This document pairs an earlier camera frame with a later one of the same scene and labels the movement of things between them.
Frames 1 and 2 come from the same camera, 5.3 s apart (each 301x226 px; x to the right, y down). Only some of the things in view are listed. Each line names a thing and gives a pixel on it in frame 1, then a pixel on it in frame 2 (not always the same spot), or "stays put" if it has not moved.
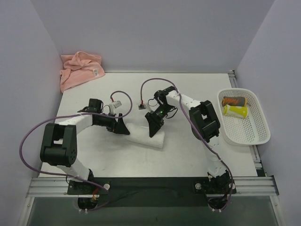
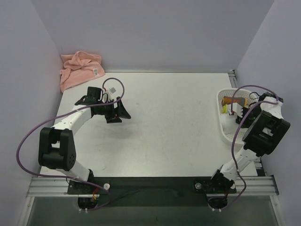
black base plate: [154, 191] stays put
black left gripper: [116, 125] to [115, 111]
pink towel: [79, 67] stays put
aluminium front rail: [244, 186] stays put
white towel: [141, 134] to [229, 123]
